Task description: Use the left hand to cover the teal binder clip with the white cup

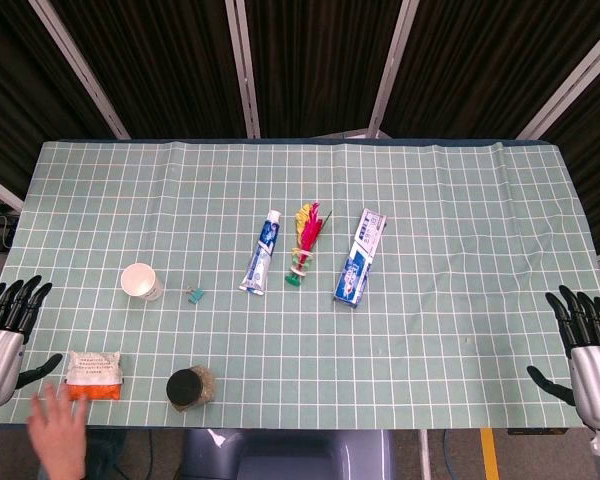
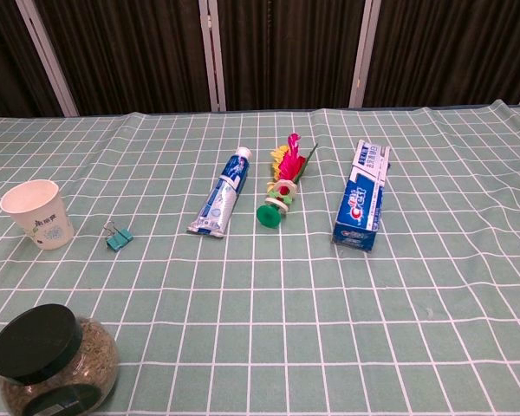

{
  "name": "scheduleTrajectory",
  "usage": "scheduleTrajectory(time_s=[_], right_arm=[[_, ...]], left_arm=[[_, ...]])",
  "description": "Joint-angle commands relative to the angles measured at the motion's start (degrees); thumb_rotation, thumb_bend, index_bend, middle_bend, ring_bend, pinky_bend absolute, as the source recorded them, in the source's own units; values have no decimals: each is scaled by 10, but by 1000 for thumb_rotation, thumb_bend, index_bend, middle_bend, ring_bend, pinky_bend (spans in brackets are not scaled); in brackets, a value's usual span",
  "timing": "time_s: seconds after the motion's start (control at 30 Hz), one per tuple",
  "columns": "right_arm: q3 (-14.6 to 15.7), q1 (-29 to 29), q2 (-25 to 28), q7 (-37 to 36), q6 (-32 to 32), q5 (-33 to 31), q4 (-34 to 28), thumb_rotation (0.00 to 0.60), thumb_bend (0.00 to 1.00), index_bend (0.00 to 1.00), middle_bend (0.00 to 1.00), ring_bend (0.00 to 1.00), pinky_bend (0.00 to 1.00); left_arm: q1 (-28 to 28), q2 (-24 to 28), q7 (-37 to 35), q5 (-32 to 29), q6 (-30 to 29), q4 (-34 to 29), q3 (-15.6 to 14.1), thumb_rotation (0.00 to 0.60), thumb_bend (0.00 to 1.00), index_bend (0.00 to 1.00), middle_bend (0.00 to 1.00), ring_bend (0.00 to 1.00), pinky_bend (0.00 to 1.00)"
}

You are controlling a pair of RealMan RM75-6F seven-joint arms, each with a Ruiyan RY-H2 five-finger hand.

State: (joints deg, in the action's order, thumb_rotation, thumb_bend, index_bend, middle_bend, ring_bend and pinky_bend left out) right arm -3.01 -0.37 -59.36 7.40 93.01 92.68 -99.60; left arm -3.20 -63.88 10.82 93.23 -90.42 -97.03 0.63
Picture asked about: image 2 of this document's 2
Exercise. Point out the green white grid tablecloth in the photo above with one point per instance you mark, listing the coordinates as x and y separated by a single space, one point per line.
286 325

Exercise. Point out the blue Crest toothpaste box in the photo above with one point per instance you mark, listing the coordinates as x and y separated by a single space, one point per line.
359 208

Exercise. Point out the white paper cup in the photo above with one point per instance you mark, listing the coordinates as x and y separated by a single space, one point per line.
43 225

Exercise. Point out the teal binder clip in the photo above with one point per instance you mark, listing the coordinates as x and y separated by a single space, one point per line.
120 241

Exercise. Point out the blue white toothpaste tube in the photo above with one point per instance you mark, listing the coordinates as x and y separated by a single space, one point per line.
221 199

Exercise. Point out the colourful feather shuttlecock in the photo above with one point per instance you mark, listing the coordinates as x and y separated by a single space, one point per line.
291 167

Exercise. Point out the glass jar black lid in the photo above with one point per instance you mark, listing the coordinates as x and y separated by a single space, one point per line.
34 342

